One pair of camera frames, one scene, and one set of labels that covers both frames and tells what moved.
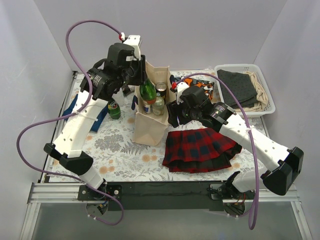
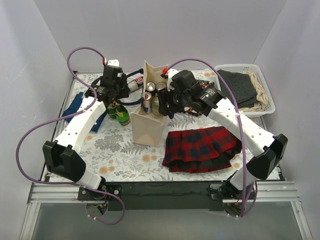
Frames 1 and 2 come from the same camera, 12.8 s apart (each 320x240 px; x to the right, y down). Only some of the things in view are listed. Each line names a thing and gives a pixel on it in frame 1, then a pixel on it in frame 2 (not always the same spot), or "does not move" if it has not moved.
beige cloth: [262, 97] does not move
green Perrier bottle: [114, 110] does not move
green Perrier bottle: [148, 91] to [122, 114]
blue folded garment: [71, 108] does not move
